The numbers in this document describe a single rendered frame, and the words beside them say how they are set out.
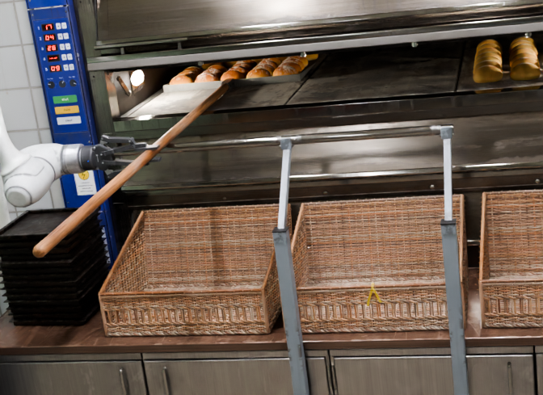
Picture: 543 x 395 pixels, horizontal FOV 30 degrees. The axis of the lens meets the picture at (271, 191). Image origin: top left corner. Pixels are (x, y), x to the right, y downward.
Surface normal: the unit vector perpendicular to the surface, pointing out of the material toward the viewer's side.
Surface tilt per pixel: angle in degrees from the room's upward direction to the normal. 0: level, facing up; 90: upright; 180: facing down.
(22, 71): 90
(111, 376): 90
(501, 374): 90
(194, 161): 70
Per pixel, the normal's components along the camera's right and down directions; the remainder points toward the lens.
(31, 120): -0.21, 0.30
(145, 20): -0.24, -0.04
